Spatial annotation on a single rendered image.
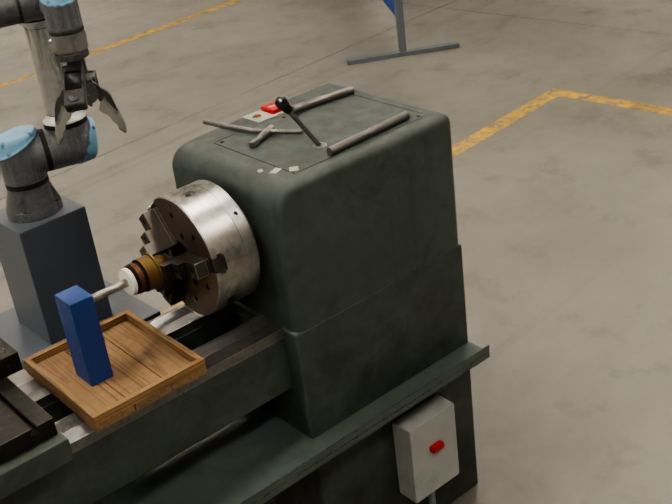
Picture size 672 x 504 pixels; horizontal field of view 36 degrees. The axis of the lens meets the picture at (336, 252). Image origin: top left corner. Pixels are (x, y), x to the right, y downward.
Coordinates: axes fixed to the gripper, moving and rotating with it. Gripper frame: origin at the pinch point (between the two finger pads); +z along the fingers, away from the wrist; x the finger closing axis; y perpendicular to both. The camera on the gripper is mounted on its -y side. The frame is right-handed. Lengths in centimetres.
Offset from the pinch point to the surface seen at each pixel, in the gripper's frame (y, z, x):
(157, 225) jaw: 8.9, 27.4, -9.1
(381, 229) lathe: 11, 41, -64
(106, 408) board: -26, 53, 9
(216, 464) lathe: -7, 90, -11
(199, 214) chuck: 0.1, 22.7, -19.8
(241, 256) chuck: -3.4, 33.9, -27.5
